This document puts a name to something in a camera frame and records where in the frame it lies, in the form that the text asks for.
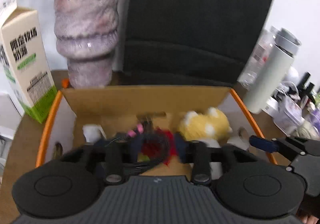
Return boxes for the black cable bundle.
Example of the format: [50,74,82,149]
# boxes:
[105,116,173,172]

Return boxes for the small orange object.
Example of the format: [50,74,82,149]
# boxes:
[61,78,70,89]

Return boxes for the yellow white plush toy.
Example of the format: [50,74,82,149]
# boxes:
[177,107,250,174]

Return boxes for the red fabric flower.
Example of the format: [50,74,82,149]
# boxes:
[137,127,177,166]

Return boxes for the orange cardboard box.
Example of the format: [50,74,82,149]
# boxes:
[36,86,263,167]

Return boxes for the white thermos bottle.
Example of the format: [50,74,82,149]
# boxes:
[243,28,301,114]

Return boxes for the clear water bottle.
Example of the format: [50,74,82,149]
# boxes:
[238,26,278,90]

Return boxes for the white green milk carton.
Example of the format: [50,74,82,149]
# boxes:
[1,0,57,123]

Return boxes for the black paper bag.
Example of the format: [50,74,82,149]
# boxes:
[123,0,272,86]

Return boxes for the purple ceramic vase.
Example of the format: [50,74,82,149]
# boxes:
[54,0,119,88]

